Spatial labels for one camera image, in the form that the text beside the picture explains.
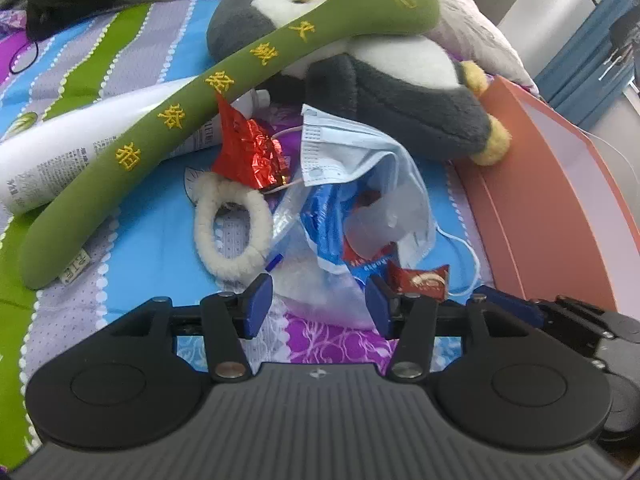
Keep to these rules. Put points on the grey penguin plush toy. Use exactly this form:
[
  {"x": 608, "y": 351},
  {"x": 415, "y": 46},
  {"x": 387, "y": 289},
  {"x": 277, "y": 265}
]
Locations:
[{"x": 390, "y": 90}]

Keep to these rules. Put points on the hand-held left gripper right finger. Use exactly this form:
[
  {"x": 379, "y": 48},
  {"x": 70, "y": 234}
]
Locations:
[{"x": 378, "y": 310}]

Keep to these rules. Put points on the white tube bottle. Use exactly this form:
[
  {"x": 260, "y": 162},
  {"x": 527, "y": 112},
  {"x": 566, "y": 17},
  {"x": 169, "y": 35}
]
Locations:
[{"x": 75, "y": 145}]

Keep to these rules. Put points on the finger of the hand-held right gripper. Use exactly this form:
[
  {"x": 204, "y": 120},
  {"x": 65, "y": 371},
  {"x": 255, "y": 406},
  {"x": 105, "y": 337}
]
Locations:
[{"x": 515, "y": 305}]

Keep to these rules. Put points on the red candy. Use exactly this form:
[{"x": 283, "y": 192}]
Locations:
[{"x": 420, "y": 280}]

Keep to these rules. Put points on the blue curtain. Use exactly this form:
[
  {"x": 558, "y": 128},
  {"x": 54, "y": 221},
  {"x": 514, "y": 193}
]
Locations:
[{"x": 590, "y": 45}]

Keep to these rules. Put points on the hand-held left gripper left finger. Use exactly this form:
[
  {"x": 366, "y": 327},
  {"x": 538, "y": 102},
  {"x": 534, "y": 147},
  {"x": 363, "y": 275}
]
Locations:
[{"x": 257, "y": 306}]

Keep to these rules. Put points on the orange cardboard box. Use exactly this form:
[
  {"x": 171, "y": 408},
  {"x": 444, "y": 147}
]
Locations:
[{"x": 530, "y": 200}]

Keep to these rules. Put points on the blue and white packet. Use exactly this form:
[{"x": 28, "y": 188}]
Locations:
[{"x": 325, "y": 225}]

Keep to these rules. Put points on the clear plastic bag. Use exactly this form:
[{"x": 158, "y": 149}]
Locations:
[{"x": 320, "y": 302}]

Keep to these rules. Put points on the blue face mask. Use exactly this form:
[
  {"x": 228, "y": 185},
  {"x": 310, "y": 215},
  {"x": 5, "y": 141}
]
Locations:
[{"x": 340, "y": 145}]

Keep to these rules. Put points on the striped floral bedsheet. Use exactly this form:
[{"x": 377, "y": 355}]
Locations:
[{"x": 50, "y": 310}]

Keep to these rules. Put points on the green plush spoon toy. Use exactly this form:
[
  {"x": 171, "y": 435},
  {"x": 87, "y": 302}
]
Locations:
[{"x": 200, "y": 105}]

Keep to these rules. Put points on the red foil wrapper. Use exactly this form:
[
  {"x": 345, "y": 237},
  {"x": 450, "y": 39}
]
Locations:
[{"x": 245, "y": 150}]

